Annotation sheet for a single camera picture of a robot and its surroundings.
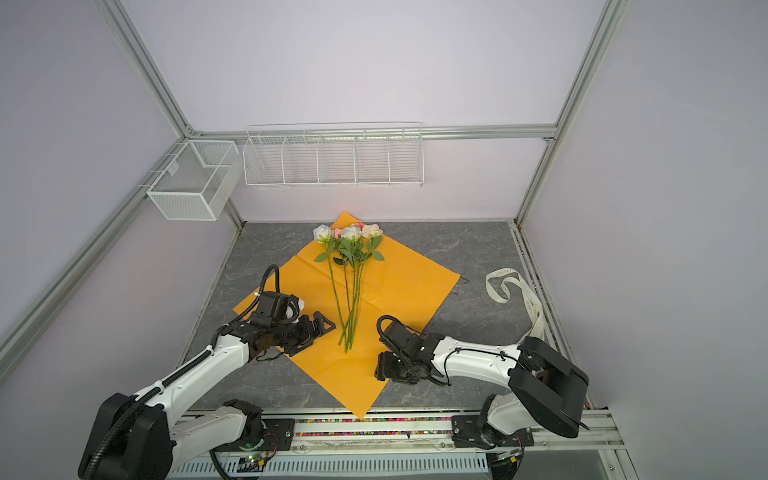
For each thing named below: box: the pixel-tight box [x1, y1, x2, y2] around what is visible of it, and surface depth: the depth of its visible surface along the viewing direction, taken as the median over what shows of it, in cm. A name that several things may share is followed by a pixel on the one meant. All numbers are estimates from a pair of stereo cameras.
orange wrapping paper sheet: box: [233, 211, 461, 419], surface depth 104 cm
